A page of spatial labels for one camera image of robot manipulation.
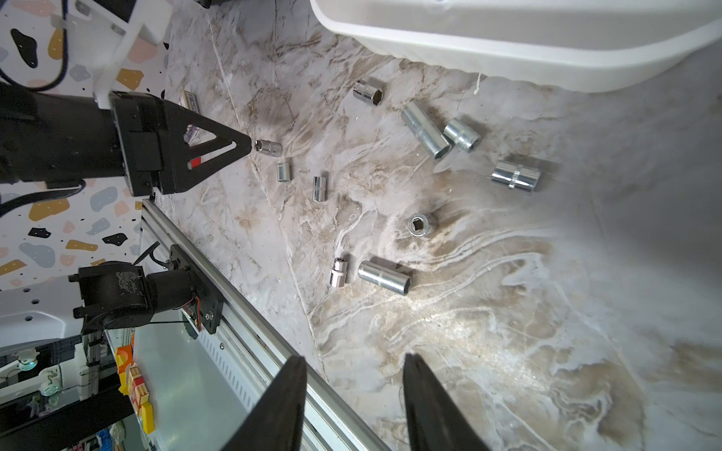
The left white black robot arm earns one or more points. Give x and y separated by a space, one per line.
113 295

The small chrome socket lower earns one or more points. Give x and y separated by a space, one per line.
338 273

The white plastic storage box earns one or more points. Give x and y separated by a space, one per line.
584 46

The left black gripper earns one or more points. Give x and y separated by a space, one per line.
59 140

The small card box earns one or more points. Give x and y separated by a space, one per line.
190 101

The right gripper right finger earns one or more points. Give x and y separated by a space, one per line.
434 422

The long chrome socket upper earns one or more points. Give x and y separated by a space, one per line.
424 130

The long chrome socket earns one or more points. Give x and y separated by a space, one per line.
424 130
385 278

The chrome socket row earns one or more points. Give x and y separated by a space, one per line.
269 148
319 189
283 172

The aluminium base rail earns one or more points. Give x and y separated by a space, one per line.
260 365

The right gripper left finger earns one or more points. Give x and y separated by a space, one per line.
276 422

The long chrome socket lower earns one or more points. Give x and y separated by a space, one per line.
385 278

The small chrome socket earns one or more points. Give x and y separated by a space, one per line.
338 273
461 135

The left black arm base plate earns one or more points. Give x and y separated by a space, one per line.
207 302

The chrome socket with groove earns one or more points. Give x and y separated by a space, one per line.
516 176

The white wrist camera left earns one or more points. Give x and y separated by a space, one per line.
101 34

